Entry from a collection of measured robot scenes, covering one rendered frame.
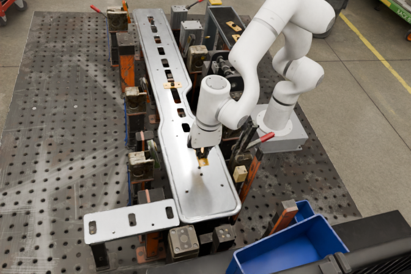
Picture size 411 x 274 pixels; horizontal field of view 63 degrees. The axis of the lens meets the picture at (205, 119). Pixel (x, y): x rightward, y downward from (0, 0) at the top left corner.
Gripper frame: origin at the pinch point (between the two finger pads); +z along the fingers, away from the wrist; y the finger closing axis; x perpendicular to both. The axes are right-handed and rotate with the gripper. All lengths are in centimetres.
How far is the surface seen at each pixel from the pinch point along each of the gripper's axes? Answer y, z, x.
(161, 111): 7.9, 9.4, -31.4
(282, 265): -14.2, 6.4, 40.5
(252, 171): -15.0, 0.8, 10.6
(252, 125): -16.3, -11.1, -0.1
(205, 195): 0.8, 9.5, 11.5
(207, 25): -31, 8, -94
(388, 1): -342, 83, -260
